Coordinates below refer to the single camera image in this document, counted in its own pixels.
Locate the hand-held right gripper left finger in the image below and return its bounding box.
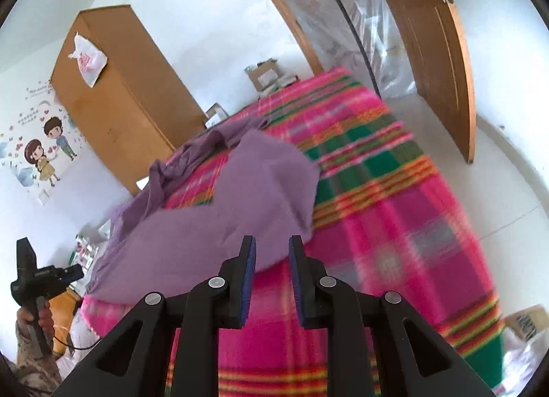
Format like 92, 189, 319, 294
54, 235, 257, 397

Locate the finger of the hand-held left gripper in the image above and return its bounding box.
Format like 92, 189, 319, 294
62, 263, 85, 285

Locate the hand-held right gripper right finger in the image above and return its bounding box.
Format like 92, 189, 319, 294
288, 235, 496, 397

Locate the purple fleece garment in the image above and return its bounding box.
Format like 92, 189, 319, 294
83, 116, 320, 303

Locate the person's left forearm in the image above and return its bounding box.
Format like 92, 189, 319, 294
0, 324, 63, 397

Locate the person's left hand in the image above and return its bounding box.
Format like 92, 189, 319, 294
16, 305, 56, 338

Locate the pink plaid bed sheet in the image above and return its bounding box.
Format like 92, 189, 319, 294
81, 66, 504, 397

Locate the white cardboard box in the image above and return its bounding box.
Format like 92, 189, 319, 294
205, 103, 228, 128

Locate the wooden wardrobe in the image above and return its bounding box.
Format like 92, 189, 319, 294
50, 4, 207, 196

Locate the brown cardboard box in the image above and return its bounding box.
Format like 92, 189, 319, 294
244, 59, 279, 93

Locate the white plastic bag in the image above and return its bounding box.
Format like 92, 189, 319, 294
68, 33, 108, 89

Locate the labelled cardboard box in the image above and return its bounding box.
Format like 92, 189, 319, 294
504, 305, 549, 342

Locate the clear plastic door curtain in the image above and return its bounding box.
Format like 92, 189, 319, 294
253, 0, 417, 99

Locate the wooden door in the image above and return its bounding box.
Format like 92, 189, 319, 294
358, 0, 477, 165

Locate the black cable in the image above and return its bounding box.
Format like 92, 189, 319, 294
51, 328, 104, 352

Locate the cartoon wall sticker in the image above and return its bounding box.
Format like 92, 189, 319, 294
0, 83, 86, 204

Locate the wooden door frame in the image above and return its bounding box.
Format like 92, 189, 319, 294
234, 0, 324, 76

